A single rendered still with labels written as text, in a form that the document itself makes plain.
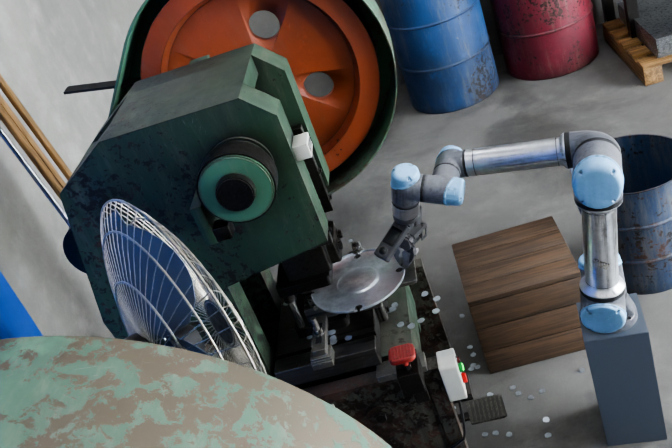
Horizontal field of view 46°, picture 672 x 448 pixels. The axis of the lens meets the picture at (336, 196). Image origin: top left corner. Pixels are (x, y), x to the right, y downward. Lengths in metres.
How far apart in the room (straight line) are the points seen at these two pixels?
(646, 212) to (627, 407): 0.75
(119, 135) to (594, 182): 1.14
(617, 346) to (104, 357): 1.89
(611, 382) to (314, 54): 1.32
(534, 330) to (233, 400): 2.28
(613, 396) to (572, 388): 0.37
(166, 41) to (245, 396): 1.76
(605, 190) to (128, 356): 1.43
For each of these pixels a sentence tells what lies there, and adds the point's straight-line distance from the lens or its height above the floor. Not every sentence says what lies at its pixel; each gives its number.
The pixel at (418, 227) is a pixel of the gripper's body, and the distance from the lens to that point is 2.23.
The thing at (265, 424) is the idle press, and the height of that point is 1.62.
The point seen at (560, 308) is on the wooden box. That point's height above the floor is 0.22.
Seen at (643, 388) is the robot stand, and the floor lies 0.23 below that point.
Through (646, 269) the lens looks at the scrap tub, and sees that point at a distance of 3.18.
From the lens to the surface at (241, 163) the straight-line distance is 1.80.
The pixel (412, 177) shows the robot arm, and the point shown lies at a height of 1.12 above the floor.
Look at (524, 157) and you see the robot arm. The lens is 2.14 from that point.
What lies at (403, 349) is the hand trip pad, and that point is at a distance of 2.09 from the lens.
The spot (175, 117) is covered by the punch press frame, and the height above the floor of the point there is 1.50.
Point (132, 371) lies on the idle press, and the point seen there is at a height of 1.69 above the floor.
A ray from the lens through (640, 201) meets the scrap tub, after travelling 2.99.
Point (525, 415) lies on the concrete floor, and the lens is 2.89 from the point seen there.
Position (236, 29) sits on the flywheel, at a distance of 2.40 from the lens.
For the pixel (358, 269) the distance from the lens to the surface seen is 2.38.
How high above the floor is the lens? 2.10
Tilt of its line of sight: 28 degrees down
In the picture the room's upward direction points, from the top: 21 degrees counter-clockwise
